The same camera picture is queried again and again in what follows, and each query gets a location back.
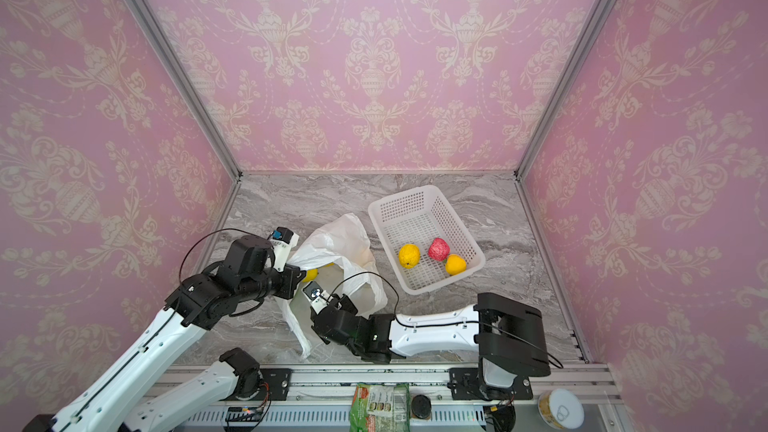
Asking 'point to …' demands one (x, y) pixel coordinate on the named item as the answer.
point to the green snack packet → (381, 408)
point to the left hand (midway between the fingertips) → (307, 276)
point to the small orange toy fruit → (455, 264)
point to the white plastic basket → (416, 217)
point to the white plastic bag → (340, 252)
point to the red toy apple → (439, 250)
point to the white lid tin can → (561, 409)
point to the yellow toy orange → (409, 255)
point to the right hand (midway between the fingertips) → (318, 304)
